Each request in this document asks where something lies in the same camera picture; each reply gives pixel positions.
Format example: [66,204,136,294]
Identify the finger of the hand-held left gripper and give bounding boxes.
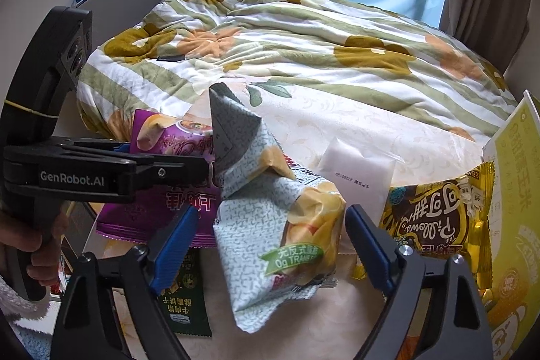
[62,137,132,159]
[135,157,221,201]

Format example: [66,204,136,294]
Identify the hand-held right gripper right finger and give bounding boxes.
[345,203,493,360]

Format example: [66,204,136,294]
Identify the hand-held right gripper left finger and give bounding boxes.
[50,208,200,360]

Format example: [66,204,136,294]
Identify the grey-green patterned chip bag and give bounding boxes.
[209,82,347,334]

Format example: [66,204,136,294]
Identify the person's left hand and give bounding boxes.
[0,212,69,281]

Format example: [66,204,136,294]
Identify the purple snack bag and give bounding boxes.
[95,109,220,249]

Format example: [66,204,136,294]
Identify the dark green snack packet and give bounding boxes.
[162,248,212,338]

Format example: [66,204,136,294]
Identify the gold brown snack bag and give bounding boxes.
[350,162,495,281]

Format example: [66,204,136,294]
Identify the small white packet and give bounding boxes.
[316,136,396,203]

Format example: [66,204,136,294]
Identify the yellow-green cardboard box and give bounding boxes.
[481,89,540,360]

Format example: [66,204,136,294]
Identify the floral striped blanket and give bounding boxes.
[78,0,520,142]

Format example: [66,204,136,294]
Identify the yellow string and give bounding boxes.
[3,99,57,120]

